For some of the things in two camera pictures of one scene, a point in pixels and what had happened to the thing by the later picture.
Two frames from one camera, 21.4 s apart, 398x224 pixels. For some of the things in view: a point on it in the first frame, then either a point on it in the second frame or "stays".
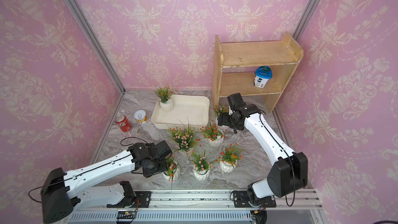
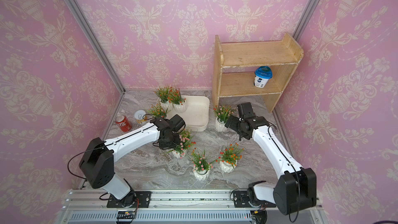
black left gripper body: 159,166 -> 173,141
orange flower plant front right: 228,159 stays
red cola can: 123,122 stays
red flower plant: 173,170 -> 156,111
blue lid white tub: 263,73 stays
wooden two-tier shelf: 283,56 stays
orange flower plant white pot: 164,94 stays
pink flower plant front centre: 201,166 stays
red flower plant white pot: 215,135 -> 179,102
